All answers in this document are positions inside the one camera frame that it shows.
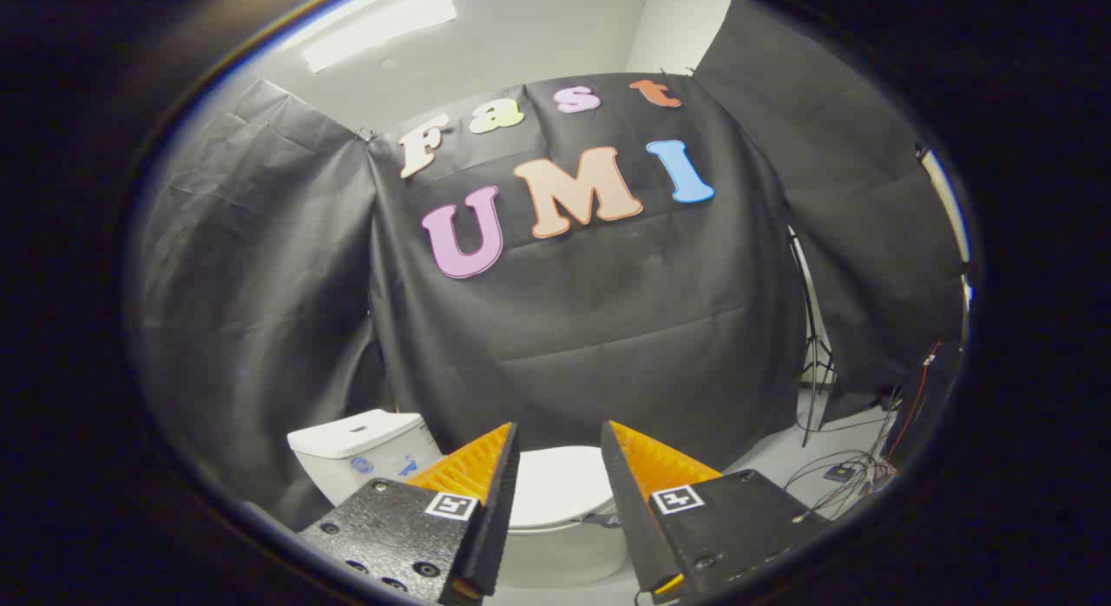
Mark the black backdrop cloth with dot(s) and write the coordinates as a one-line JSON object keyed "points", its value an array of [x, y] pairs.
{"points": [[608, 328], [260, 311], [851, 198]]}

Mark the white toilet lid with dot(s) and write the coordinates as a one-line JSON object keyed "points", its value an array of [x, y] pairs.
{"points": [[555, 484]]}

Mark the black light stand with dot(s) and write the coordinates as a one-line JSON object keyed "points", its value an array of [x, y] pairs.
{"points": [[813, 328]]}

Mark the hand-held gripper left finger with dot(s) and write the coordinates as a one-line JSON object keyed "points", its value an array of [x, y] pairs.
{"points": [[496, 510]]}

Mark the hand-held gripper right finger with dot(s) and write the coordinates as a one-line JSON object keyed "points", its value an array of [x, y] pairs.
{"points": [[632, 510]]}

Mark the small dark floor device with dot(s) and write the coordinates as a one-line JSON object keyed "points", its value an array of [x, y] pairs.
{"points": [[839, 473]]}

